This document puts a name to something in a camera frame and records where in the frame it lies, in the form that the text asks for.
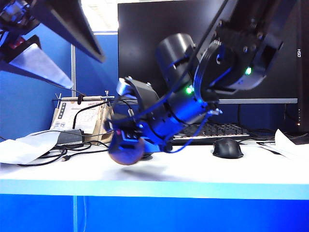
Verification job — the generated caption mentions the brown fuzzy kiwi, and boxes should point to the brown fuzzy kiwi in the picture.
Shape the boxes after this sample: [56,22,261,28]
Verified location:
[109,139,145,166]

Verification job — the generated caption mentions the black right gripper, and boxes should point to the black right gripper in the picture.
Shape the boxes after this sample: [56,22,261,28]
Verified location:
[104,110,181,155]

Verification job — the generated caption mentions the thin dark hanging cable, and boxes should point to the thin dark hanging cable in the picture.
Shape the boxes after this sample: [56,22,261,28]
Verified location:
[44,81,85,98]

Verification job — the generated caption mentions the large black computer monitor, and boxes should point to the large black computer monitor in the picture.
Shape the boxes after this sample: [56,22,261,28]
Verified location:
[117,0,298,104]

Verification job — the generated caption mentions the white paper sheets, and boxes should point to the white paper sheets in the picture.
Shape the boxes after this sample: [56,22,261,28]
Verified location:
[256,129,309,160]

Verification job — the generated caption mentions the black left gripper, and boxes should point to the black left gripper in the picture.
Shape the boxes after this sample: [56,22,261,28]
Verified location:
[0,0,106,89]

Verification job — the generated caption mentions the black mouse cable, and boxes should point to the black mouse cable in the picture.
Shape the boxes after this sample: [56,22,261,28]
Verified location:
[72,99,136,131]

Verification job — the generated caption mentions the black upright computer mouse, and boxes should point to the black upright computer mouse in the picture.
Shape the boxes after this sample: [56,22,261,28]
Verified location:
[212,138,244,160]

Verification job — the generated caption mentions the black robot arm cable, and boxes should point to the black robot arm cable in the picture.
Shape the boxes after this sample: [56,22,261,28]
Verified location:
[134,0,229,119]

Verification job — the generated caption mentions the black USB cable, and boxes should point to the black USB cable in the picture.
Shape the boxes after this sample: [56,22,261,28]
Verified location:
[16,141,111,167]

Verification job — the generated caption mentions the aluminium partition post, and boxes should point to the aluminium partition post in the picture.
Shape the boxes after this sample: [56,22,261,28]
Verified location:
[70,43,76,98]

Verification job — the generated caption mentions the black power adapter box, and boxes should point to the black power adapter box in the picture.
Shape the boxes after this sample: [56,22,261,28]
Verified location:
[55,129,85,145]

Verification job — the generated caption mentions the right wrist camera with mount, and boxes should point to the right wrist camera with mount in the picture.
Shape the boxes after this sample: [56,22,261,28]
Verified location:
[115,76,162,116]

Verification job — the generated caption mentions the beige desk calendar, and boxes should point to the beige desk calendar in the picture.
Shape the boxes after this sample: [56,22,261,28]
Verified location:
[49,95,116,146]

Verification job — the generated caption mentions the black mechanical keyboard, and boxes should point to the black mechanical keyboard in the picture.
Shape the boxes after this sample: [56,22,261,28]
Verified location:
[171,123,251,146]

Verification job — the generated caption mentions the white plastic bag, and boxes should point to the white plastic bag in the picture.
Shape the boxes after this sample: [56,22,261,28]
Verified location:
[0,130,66,165]

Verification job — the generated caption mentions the black HSD monitor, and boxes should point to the black HSD monitor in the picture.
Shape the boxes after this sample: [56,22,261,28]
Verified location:
[295,0,309,134]

